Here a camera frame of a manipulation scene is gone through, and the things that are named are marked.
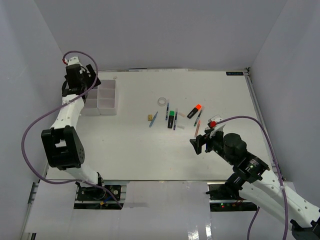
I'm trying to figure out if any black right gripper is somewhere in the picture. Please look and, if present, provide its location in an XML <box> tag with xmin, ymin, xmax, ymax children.
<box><xmin>189</xmin><ymin>127</ymin><xmax>235</xmax><ymax>166</ymax></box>

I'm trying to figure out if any green gel pen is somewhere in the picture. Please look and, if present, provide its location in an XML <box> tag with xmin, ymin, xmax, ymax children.
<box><xmin>193</xmin><ymin>107</ymin><xmax>203</xmax><ymax>127</ymax></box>

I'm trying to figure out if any orange cap black highlighter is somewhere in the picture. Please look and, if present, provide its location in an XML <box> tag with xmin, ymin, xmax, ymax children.
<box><xmin>187</xmin><ymin>104</ymin><xmax>202</xmax><ymax>119</ymax></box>

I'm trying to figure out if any purple gel pen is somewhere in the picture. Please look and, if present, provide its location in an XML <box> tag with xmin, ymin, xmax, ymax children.
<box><xmin>173</xmin><ymin>108</ymin><xmax>178</xmax><ymax>131</ymax></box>

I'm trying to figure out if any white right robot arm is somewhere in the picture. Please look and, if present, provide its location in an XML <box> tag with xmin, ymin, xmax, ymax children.
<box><xmin>190</xmin><ymin>130</ymin><xmax>320</xmax><ymax>240</ymax></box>

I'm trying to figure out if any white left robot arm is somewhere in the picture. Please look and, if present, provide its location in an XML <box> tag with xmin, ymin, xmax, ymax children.
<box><xmin>41</xmin><ymin>63</ymin><xmax>106</xmax><ymax>200</ymax></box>

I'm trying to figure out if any orange tip pink pen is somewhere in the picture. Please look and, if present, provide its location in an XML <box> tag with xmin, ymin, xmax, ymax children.
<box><xmin>194</xmin><ymin>120</ymin><xmax>201</xmax><ymax>137</ymax></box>

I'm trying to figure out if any white compartment organizer box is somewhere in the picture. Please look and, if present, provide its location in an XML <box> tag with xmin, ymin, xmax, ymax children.
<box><xmin>81</xmin><ymin>79</ymin><xmax>118</xmax><ymax>116</ymax></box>

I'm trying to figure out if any green cap black highlighter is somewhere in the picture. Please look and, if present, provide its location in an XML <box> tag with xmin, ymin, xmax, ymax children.
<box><xmin>167</xmin><ymin>110</ymin><xmax>175</xmax><ymax>129</ymax></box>

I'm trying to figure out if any light blue pen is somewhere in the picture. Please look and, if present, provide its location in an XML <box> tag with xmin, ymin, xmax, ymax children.
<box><xmin>149</xmin><ymin>112</ymin><xmax>158</xmax><ymax>128</ymax></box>

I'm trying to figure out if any clear tape roll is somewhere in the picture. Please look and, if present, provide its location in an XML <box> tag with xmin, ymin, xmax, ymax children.
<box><xmin>157</xmin><ymin>97</ymin><xmax>167</xmax><ymax>107</ymax></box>

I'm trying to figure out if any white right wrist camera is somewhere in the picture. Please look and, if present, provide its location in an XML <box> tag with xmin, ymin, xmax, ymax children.
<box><xmin>206</xmin><ymin>114</ymin><xmax>225</xmax><ymax>138</ymax></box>

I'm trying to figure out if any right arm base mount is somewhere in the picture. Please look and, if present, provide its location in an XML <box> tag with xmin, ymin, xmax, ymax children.
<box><xmin>205</xmin><ymin>182</ymin><xmax>258</xmax><ymax>213</ymax></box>

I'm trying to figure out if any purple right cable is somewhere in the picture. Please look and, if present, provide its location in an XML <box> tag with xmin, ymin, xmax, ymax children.
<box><xmin>214</xmin><ymin>115</ymin><xmax>290</xmax><ymax>240</ymax></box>

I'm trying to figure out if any purple cable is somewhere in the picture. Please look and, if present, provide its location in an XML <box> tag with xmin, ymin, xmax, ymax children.
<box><xmin>214</xmin><ymin>115</ymin><xmax>290</xmax><ymax>240</ymax></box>
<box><xmin>21</xmin><ymin>50</ymin><xmax>123</xmax><ymax>210</ymax></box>

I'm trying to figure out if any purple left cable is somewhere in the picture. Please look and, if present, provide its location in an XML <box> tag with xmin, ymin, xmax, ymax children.
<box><xmin>21</xmin><ymin>50</ymin><xmax>123</xmax><ymax>210</ymax></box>

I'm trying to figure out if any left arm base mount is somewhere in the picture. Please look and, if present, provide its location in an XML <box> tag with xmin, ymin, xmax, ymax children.
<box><xmin>73</xmin><ymin>184</ymin><xmax>127</xmax><ymax>210</ymax></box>

